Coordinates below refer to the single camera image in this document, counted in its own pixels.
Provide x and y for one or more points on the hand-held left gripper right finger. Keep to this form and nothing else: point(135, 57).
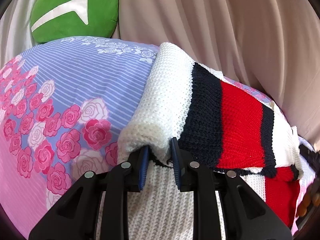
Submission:
point(175, 168)

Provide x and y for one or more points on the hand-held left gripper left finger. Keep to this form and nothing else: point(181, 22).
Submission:
point(143, 168)

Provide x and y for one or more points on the white knit striped sweater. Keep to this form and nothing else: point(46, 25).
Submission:
point(165, 100)

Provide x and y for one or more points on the pink floral bedsheet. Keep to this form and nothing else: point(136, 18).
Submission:
point(75, 67)

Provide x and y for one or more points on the beige curtain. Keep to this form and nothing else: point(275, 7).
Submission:
point(225, 17)

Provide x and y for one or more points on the green round cushion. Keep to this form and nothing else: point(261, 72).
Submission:
point(72, 10)

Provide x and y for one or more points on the white satin curtain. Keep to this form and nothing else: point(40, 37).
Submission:
point(15, 30)

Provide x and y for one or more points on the dark wooden frame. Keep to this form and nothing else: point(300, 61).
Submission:
point(310, 156)

